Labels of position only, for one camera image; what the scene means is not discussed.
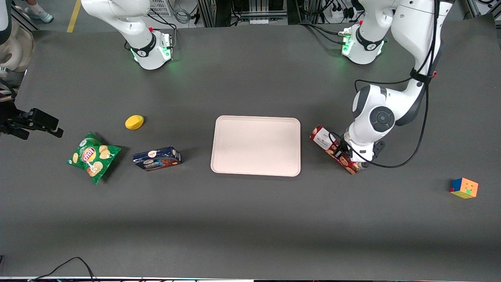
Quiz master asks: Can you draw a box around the black left base cable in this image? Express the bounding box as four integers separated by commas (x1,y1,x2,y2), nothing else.
299,22,347,45

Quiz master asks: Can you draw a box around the grey sneaker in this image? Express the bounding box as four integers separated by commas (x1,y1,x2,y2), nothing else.
24,0,54,23

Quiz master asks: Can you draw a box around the aluminium equipment rack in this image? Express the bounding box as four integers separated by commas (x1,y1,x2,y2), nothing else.
198,0,288,28

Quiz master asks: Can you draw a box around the black cable loop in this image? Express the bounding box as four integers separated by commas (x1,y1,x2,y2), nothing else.
27,257,96,282

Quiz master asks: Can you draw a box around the yellow lemon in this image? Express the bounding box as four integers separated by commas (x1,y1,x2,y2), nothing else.
125,115,144,130

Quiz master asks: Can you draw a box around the red plaid cookie box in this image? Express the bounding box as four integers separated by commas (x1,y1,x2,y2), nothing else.
310,125,360,175

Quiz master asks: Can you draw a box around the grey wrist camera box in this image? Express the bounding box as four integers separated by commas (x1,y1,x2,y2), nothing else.
357,141,386,169

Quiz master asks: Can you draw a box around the grey coiled cable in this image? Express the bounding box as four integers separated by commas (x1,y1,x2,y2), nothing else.
173,7,191,25

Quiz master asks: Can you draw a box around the black base cable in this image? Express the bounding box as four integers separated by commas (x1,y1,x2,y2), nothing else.
299,22,347,45
149,14,177,32

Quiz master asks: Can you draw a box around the dark blue cookie box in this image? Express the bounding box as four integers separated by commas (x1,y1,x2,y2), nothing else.
133,146,182,172

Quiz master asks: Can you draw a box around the cream plastic tray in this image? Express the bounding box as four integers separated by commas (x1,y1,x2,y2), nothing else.
211,115,301,177

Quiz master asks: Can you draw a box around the green chips bag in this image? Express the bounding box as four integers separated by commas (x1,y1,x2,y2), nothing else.
66,132,122,185

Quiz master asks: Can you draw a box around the colourful puzzle cube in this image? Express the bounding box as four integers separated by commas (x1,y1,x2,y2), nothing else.
449,177,479,199

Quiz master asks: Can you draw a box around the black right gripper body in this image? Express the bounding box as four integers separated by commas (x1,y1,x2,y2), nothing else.
0,103,31,140

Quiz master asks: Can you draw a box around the white perforated basket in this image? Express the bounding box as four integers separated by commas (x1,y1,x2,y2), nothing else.
148,0,173,17

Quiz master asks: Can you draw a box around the black right base cable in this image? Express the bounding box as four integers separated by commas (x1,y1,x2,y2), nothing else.
149,14,177,32

